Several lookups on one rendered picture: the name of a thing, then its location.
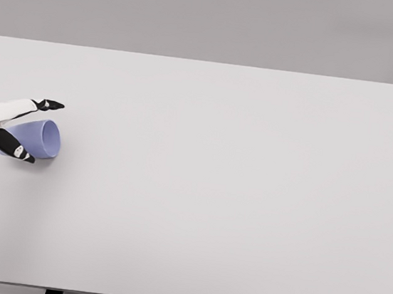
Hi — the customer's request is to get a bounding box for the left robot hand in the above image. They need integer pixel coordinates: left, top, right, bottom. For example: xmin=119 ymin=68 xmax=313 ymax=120
xmin=0 ymin=93 xmax=66 ymax=167

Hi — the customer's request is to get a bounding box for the lavender blue cup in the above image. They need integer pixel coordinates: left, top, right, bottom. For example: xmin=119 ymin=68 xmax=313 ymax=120
xmin=0 ymin=113 xmax=65 ymax=164

